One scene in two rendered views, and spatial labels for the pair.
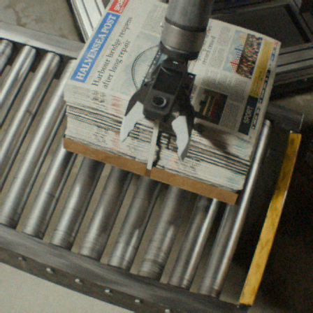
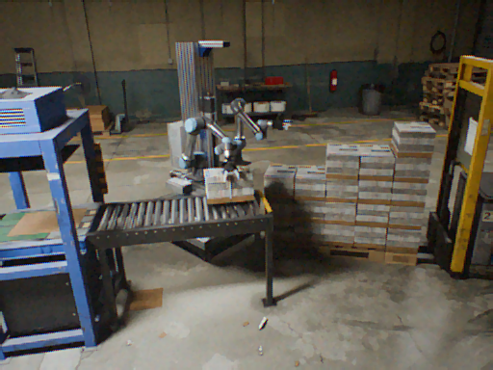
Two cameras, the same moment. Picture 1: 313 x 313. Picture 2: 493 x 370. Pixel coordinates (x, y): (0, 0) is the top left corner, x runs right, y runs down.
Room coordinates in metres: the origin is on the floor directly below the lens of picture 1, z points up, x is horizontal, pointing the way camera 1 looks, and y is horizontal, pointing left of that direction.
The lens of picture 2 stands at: (-1.97, 0.83, 2.10)
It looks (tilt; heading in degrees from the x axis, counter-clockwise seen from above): 21 degrees down; 339
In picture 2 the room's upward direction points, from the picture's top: 1 degrees counter-clockwise
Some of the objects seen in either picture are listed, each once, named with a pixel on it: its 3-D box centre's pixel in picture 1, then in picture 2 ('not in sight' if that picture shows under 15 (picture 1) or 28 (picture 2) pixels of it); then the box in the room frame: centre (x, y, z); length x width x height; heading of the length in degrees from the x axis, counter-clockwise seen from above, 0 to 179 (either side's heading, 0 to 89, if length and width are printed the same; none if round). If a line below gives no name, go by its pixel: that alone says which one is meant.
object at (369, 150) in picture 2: not in sight; (375, 150); (0.77, -1.42, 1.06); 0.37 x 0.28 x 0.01; 149
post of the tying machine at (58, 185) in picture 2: not in sight; (72, 251); (0.51, 1.17, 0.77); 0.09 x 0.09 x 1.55; 79
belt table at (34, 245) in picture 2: not in sight; (45, 228); (1.00, 1.37, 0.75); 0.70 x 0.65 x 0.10; 79
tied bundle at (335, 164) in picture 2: not in sight; (342, 161); (0.93, -1.18, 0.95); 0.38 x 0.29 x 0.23; 148
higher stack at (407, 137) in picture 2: not in sight; (404, 194); (0.61, -1.67, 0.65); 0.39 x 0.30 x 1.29; 147
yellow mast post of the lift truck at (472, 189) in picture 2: not in sight; (474, 175); (0.10, -1.86, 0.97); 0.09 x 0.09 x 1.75; 57
